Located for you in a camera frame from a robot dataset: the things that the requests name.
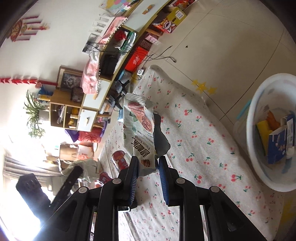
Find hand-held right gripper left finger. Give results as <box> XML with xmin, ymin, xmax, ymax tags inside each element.
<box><xmin>35</xmin><ymin>156</ymin><xmax>139</xmax><ymax>241</ymax></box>

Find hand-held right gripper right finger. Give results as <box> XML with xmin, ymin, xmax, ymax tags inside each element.
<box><xmin>158</xmin><ymin>156</ymin><xmax>266</xmax><ymax>241</ymax></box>

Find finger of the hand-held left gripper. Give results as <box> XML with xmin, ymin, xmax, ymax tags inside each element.
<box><xmin>50</xmin><ymin>166</ymin><xmax>84</xmax><ymax>209</ymax></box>

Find white nut snack packet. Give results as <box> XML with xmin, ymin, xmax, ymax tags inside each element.
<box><xmin>122</xmin><ymin>93</ymin><xmax>160</xmax><ymax>176</ymax></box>

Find white plastic basin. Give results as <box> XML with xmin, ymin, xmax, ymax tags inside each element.
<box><xmin>233</xmin><ymin>73</ymin><xmax>296</xmax><ymax>192</ymax></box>

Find yellow sponge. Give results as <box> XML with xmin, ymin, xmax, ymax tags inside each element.
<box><xmin>255</xmin><ymin>120</ymin><xmax>275</xmax><ymax>158</ymax></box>

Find blue and white carton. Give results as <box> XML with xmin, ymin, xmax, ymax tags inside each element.
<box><xmin>268</xmin><ymin>115</ymin><xmax>296</xmax><ymax>164</ymax></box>

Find orange plastic wrapper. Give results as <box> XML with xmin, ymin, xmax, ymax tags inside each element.
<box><xmin>266</xmin><ymin>111</ymin><xmax>281</xmax><ymax>130</ymax></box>

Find grey curtain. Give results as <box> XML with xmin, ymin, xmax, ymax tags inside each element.
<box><xmin>3</xmin><ymin>154</ymin><xmax>63</xmax><ymax>179</ymax></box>

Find red drink can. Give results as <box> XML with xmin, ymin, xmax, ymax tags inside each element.
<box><xmin>112</xmin><ymin>150</ymin><xmax>130</xmax><ymax>172</ymax></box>
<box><xmin>99</xmin><ymin>172</ymin><xmax>112</xmax><ymax>185</ymax></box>

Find cardboard boxes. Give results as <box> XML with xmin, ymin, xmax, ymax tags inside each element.
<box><xmin>45</xmin><ymin>142</ymin><xmax>95</xmax><ymax>163</ymax></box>

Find cherry print tablecloth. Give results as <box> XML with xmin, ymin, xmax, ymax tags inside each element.
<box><xmin>92</xmin><ymin>65</ymin><xmax>285</xmax><ymax>241</ymax></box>

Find red bag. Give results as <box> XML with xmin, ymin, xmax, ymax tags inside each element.
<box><xmin>79</xmin><ymin>131</ymin><xmax>102</xmax><ymax>143</ymax></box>

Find potted green plant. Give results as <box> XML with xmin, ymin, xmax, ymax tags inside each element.
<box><xmin>23</xmin><ymin>90</ymin><xmax>50</xmax><ymax>138</ymax></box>

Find wooden cabinet with white drawers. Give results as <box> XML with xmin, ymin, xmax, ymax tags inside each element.
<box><xmin>50</xmin><ymin>0</ymin><xmax>176</xmax><ymax>130</ymax></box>

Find framed picture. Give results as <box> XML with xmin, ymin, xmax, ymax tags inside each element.
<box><xmin>57</xmin><ymin>66</ymin><xmax>84</xmax><ymax>93</ymax></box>

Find red firecracker decoration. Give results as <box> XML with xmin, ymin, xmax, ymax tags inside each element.
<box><xmin>0</xmin><ymin>77</ymin><xmax>58</xmax><ymax>88</ymax></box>

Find pink cloth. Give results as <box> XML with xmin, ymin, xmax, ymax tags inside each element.
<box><xmin>81</xmin><ymin>16</ymin><xmax>127</xmax><ymax>94</ymax></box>

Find flat red box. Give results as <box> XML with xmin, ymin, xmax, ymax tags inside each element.
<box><xmin>125</xmin><ymin>46</ymin><xmax>149</xmax><ymax>72</ymax></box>

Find power strip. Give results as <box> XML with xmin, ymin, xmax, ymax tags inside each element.
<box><xmin>82</xmin><ymin>34</ymin><xmax>100</xmax><ymax>52</ymax></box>

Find green silver foil bag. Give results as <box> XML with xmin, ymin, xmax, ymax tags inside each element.
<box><xmin>119</xmin><ymin>32</ymin><xmax>137</xmax><ymax>50</ymax></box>

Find red printed box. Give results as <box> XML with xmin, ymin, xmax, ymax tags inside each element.
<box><xmin>153</xmin><ymin>20</ymin><xmax>177</xmax><ymax>34</ymax></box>

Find yellow cardboard box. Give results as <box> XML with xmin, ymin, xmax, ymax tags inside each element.
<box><xmin>166</xmin><ymin>7</ymin><xmax>187</xmax><ymax>25</ymax></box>

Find colourful map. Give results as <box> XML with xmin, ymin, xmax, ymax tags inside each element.
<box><xmin>99</xmin><ymin>0</ymin><xmax>139</xmax><ymax>11</ymax></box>

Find black cable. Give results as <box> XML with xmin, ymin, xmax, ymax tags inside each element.
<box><xmin>143</xmin><ymin>45</ymin><xmax>176</xmax><ymax>67</ymax></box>

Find red wall ornament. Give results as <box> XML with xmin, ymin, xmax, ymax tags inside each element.
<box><xmin>6</xmin><ymin>15</ymin><xmax>50</xmax><ymax>42</ymax></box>

